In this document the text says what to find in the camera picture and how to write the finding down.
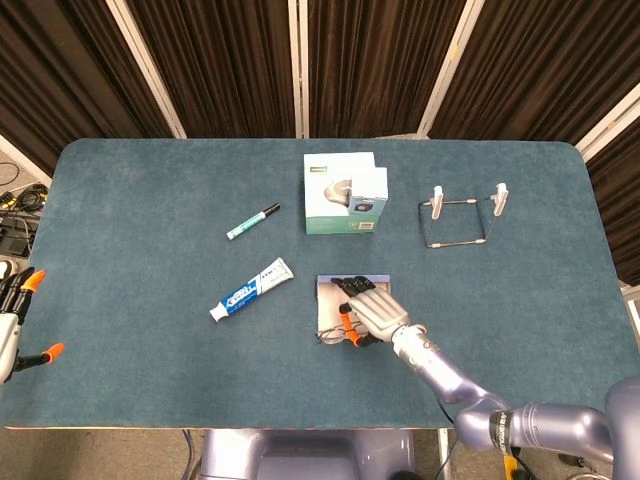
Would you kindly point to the blue felt table cover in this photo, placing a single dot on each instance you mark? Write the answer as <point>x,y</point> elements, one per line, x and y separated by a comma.
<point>150,325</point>

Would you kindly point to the blue white toothpaste tube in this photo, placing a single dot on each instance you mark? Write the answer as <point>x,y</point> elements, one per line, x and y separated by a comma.
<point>250,291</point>

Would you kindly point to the brown curtain partition panel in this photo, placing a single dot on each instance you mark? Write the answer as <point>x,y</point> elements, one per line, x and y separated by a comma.
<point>225,60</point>
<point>60,65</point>
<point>540,65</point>
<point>375,60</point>
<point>620,200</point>

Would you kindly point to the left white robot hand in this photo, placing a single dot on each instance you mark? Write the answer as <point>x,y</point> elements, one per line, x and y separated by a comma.
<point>10,330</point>

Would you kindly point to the green white product box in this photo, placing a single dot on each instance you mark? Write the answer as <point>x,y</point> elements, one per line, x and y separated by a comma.
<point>325,220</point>

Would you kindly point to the right purple robot arm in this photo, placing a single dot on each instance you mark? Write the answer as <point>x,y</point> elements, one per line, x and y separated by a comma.
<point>450,380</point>

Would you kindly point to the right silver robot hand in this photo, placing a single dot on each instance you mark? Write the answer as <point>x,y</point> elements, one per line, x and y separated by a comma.
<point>377,310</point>

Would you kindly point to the purple robot base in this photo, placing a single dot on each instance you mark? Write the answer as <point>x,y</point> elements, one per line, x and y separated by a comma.
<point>300,455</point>

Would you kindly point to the small grey card box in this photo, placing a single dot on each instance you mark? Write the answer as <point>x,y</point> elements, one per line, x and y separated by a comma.
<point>330,305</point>

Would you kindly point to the white table leg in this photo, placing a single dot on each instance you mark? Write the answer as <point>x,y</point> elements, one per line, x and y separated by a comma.
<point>444,450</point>

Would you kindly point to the green marker pen black cap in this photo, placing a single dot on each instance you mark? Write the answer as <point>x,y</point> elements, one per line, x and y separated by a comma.
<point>250,223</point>

